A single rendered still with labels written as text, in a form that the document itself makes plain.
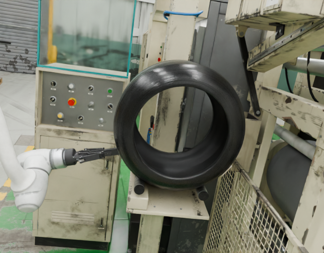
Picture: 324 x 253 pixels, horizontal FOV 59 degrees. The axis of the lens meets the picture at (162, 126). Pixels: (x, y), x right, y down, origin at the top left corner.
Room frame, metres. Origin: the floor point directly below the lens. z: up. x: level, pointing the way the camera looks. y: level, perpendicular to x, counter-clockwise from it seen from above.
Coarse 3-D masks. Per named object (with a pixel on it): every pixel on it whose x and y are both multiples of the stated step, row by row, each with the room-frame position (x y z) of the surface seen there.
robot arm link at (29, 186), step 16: (0, 112) 0.99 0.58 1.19; (0, 128) 0.97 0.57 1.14; (0, 144) 0.96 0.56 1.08; (0, 160) 0.96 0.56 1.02; (16, 160) 0.97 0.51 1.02; (16, 176) 0.96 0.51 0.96; (32, 176) 1.00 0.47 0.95; (48, 176) 1.11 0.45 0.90; (16, 192) 0.97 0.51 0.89; (32, 192) 0.98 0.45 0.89; (32, 208) 0.96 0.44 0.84
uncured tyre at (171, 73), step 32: (160, 64) 1.20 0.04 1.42; (192, 64) 1.16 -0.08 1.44; (128, 96) 1.11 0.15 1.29; (224, 96) 1.13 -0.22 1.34; (128, 128) 1.09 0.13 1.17; (224, 128) 1.38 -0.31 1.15; (128, 160) 1.10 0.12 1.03; (160, 160) 1.37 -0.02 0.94; (192, 160) 1.38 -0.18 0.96; (224, 160) 1.13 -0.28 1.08
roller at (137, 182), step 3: (135, 177) 1.19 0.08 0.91; (135, 180) 1.16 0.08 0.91; (138, 180) 1.15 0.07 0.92; (141, 180) 1.15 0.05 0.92; (135, 183) 1.13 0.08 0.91; (138, 183) 1.12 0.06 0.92; (141, 183) 1.13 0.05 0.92; (135, 186) 1.10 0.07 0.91; (138, 186) 1.10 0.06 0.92; (141, 186) 1.11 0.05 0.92; (135, 189) 1.10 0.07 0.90; (138, 189) 1.10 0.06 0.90; (141, 189) 1.10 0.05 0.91; (135, 192) 1.10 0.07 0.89; (138, 192) 1.10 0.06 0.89; (141, 192) 1.10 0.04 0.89
